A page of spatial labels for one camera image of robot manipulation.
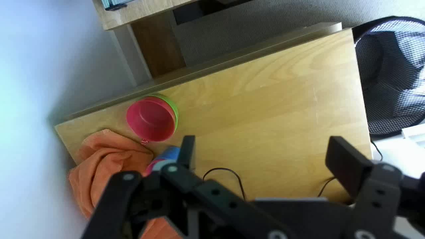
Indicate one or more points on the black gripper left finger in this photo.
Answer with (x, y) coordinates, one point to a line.
(194, 207)

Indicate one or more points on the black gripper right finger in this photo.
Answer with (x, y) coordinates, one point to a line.
(381, 193)

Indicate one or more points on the pink plastic bowl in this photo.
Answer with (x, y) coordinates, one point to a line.
(151, 119)

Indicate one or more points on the green plastic bowl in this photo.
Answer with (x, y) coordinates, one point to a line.
(173, 105)

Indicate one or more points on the wooden counter dresser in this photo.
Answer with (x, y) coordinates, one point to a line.
(263, 126)

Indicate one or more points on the colourful plastic cup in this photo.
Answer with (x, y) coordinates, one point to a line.
(169, 155)

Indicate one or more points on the orange towel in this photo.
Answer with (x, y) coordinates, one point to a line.
(100, 157)

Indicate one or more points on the black mesh office chair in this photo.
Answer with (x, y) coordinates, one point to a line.
(390, 57)

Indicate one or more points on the light wooden side cabinet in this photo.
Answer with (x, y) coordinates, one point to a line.
(149, 23)

